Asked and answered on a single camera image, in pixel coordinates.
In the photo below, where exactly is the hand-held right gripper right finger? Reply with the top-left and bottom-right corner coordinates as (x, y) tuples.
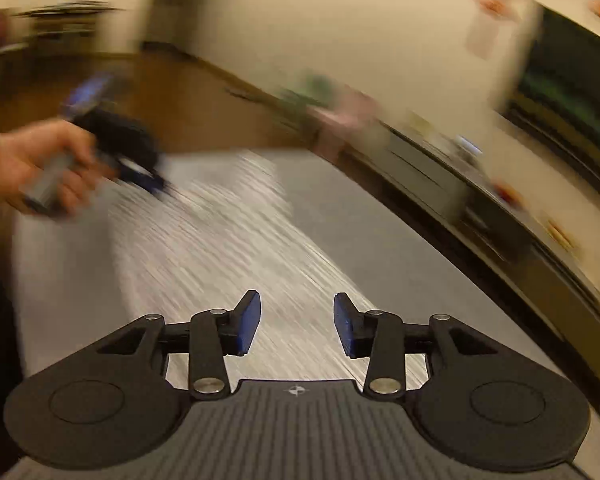
(333, 292), (502, 402)

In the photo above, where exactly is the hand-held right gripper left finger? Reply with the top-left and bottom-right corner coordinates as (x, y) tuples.
(95, 289), (262, 401)

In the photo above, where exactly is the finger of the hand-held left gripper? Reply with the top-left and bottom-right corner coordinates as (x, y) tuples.
(116, 157), (177, 197)

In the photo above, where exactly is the person's left hand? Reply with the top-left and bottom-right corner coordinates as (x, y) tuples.
(0, 120), (117, 219)

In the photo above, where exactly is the white desk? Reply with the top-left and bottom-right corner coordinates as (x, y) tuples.
(7, 0), (128, 53)

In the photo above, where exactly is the low grey cabinet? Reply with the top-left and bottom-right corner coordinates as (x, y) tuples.
(330, 122), (600, 413)

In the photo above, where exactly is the green plant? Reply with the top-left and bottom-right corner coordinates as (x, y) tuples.
(277, 74), (342, 122)

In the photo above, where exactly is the pink cloth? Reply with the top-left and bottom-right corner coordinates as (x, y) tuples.
(307, 87), (383, 158)

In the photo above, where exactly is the dark television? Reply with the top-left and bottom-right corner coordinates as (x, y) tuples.
(499, 9), (600, 223)

